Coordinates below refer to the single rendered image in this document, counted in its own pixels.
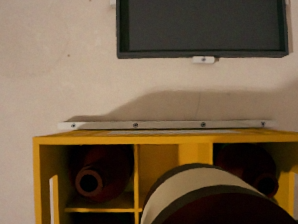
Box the yellow plastic crate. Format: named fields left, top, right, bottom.
left=33, top=128, right=298, bottom=224

